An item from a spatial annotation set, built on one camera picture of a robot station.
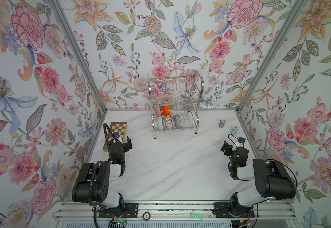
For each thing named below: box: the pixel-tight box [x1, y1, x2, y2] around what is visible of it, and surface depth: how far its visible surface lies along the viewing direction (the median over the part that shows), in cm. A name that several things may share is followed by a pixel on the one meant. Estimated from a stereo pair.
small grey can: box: [218, 119, 226, 128], surface depth 109 cm
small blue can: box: [230, 125, 240, 136], surface depth 103 cm
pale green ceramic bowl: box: [156, 115, 164, 132], surface depth 98 cm
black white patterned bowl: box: [154, 106, 162, 117], surface depth 106 cm
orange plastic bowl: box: [161, 105, 171, 117], surface depth 109 cm
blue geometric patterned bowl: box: [165, 114, 174, 130], surface depth 98 cm
